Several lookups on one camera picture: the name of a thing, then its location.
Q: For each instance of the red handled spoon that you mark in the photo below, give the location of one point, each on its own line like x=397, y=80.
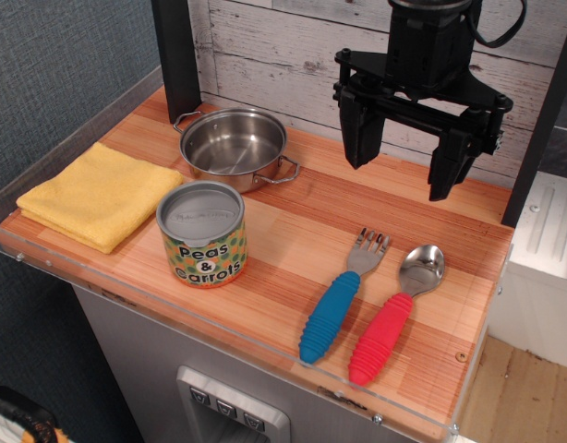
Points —
x=421, y=271

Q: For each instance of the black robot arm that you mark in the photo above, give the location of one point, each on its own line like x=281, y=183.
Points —
x=431, y=3

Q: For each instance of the white toy appliance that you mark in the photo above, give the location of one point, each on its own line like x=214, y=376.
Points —
x=529, y=310

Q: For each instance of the silver dispenser button panel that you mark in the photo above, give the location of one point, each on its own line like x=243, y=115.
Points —
x=228, y=408

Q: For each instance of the blue handled fork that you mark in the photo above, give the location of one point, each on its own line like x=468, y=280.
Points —
x=328, y=316

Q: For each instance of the peas and carrots toy can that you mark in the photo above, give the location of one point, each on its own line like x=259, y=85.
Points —
x=204, y=233

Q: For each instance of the grey toy fridge cabinet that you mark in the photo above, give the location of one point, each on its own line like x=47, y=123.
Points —
x=145, y=356

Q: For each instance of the black orange object bottom left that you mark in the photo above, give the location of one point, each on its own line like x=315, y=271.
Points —
x=24, y=420

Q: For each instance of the left dark vertical post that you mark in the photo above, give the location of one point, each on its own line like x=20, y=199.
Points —
x=177, y=54

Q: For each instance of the dark vertical post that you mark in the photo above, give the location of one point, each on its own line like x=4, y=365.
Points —
x=538, y=142
x=177, y=54

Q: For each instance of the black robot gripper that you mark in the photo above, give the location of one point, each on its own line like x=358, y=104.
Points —
x=423, y=81

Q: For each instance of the right dark vertical post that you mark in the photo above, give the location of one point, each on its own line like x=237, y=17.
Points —
x=538, y=142

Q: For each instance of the folded yellow cloth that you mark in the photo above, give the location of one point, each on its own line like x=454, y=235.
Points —
x=100, y=198

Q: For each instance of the stainless steel pot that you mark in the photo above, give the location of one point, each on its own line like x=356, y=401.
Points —
x=241, y=147

